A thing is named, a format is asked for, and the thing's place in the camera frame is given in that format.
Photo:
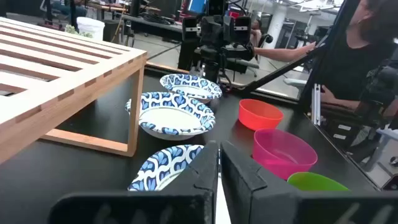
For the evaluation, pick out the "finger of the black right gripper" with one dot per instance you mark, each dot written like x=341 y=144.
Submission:
x=189 y=29
x=242 y=29

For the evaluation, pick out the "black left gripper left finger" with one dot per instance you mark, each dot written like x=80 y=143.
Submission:
x=186 y=205

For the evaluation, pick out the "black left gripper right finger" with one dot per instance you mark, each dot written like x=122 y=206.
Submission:
x=264 y=205

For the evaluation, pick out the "blue patterned paper bowl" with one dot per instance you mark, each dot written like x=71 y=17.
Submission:
x=161 y=165
x=174 y=119
x=191 y=90

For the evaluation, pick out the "pink plastic bowl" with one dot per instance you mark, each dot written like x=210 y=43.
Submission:
x=280 y=155

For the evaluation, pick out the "green plastic bowl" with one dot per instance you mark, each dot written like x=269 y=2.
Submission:
x=314 y=183

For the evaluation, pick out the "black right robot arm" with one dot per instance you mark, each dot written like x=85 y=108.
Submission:
x=230 y=53

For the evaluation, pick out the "wooden slatted shelf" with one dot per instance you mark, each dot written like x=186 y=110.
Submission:
x=93 y=93

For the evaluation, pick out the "person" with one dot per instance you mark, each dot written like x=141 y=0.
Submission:
x=351 y=62
x=256 y=34

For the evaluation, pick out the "computer monitor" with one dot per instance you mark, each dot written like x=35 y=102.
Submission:
x=197 y=5

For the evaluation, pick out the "black background desk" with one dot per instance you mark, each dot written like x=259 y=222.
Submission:
x=149 y=22

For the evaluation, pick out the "black bin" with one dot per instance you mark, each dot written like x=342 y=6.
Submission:
x=112 y=31

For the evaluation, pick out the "orange plastic bowl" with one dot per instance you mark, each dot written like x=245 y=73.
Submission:
x=258 y=116

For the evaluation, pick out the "black table mat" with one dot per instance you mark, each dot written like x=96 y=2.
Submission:
x=93 y=174

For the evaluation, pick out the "white bin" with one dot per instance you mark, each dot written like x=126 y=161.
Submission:
x=90 y=27

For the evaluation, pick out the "black box with white labels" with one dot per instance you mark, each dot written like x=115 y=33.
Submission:
x=340 y=132

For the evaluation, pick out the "green artificial plant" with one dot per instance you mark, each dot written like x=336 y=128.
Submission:
x=73 y=30

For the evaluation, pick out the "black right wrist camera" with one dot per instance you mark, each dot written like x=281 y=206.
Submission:
x=216 y=7

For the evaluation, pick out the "black metal rig frame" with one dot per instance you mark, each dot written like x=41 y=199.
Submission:
x=273 y=76

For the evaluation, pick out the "silver metal bracket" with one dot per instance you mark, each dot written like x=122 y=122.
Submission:
x=316 y=104

